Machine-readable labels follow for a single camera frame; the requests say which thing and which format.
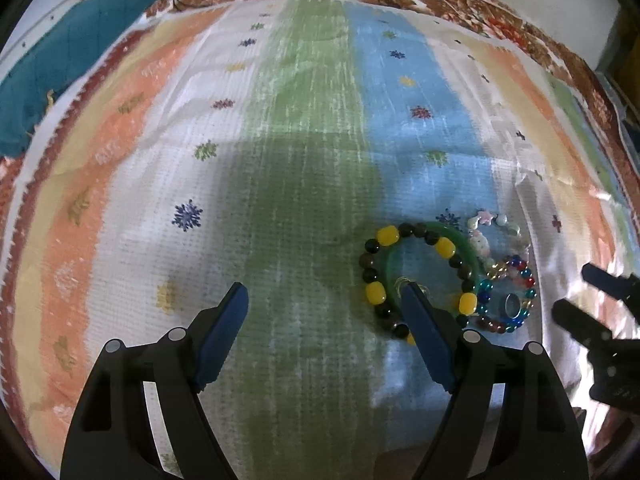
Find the striped woven mat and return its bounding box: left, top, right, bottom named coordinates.
left=2, top=0, right=635, bottom=480

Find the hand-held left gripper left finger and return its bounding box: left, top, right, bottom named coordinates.
left=60, top=283, right=250, bottom=480

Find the yellow and dark bead bracelet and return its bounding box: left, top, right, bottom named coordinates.
left=358, top=223, right=479, bottom=347

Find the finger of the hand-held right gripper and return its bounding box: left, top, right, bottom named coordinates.
left=581, top=262, right=640, bottom=325
left=551, top=298, right=614, bottom=352

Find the pastel charm bracelet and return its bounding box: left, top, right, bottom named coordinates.
left=467, top=212, right=532, bottom=273

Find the teal cloth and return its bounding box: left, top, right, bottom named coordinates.
left=0, top=0, right=172, bottom=159

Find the green jade bangle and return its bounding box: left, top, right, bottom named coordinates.
left=382, top=221, right=487, bottom=317

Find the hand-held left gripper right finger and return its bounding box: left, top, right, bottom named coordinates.
left=401, top=281, right=592, bottom=480

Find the colourful glass bead bracelet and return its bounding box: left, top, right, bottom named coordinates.
left=475, top=254, right=537, bottom=334

